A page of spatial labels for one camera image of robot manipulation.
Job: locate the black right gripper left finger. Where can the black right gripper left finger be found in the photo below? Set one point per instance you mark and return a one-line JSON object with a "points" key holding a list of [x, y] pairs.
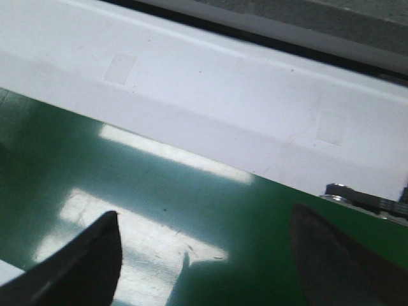
{"points": [[86, 271]]}

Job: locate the green conveyor belt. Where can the green conveyor belt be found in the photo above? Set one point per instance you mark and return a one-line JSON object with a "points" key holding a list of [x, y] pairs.
{"points": [[193, 231]]}

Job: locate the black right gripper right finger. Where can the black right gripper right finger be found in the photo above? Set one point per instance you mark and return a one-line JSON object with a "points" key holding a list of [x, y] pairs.
{"points": [[335, 269]]}

